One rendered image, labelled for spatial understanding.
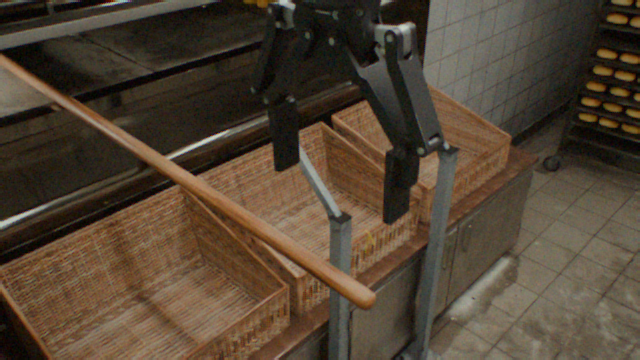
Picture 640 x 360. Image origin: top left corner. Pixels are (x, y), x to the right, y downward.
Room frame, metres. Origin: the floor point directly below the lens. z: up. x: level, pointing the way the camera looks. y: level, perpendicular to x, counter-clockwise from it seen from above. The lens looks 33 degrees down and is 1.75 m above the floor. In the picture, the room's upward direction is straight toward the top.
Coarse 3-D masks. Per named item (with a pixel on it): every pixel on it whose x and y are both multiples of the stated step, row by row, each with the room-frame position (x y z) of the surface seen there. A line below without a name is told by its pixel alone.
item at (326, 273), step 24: (24, 72) 1.39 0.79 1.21; (48, 96) 1.28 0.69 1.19; (96, 120) 1.11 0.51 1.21; (120, 144) 1.02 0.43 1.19; (144, 144) 0.99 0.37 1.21; (168, 168) 0.90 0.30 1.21; (192, 192) 0.84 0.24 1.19; (216, 192) 0.82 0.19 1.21; (240, 216) 0.75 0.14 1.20; (264, 240) 0.70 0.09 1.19; (288, 240) 0.68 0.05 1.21; (312, 264) 0.63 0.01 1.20; (336, 288) 0.58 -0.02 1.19; (360, 288) 0.57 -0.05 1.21
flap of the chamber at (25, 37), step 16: (176, 0) 1.31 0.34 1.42; (192, 0) 1.34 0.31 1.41; (208, 0) 1.37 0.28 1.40; (96, 16) 1.18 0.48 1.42; (112, 16) 1.20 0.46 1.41; (128, 16) 1.22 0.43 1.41; (144, 16) 1.25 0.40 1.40; (32, 32) 1.08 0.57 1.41; (48, 32) 1.10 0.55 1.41; (64, 32) 1.12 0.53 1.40; (0, 48) 1.03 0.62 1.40
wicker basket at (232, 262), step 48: (144, 240) 1.25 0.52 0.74; (192, 240) 1.34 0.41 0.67; (0, 288) 0.96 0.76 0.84; (48, 288) 1.05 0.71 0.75; (144, 288) 1.19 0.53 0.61; (192, 288) 1.22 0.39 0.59; (240, 288) 1.21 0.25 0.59; (288, 288) 1.07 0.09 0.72; (48, 336) 1.00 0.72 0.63; (96, 336) 1.03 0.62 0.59; (144, 336) 1.03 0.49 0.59; (192, 336) 1.03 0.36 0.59; (240, 336) 0.95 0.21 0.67
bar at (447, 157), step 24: (312, 96) 1.32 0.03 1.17; (264, 120) 1.19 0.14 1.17; (192, 144) 1.06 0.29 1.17; (216, 144) 1.09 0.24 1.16; (144, 168) 0.96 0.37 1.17; (312, 168) 1.16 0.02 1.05; (72, 192) 0.87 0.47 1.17; (96, 192) 0.89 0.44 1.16; (24, 216) 0.80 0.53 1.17; (48, 216) 0.82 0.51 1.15; (336, 216) 1.09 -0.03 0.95; (432, 216) 1.43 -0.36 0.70; (336, 240) 1.07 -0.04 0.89; (432, 240) 1.42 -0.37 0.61; (336, 264) 1.07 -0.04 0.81; (432, 264) 1.41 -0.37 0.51; (432, 288) 1.41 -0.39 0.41; (336, 312) 1.07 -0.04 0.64; (432, 312) 1.42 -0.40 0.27; (336, 336) 1.07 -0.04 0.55
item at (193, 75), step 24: (408, 0) 2.25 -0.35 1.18; (240, 48) 1.67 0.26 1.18; (168, 72) 1.47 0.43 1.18; (192, 72) 1.49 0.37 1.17; (216, 72) 1.55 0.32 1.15; (96, 96) 1.30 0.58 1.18; (120, 96) 1.33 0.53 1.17; (144, 96) 1.38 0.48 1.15; (0, 120) 1.16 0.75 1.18; (24, 120) 1.16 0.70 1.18; (48, 120) 1.20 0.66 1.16; (72, 120) 1.23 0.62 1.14; (0, 144) 1.11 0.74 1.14
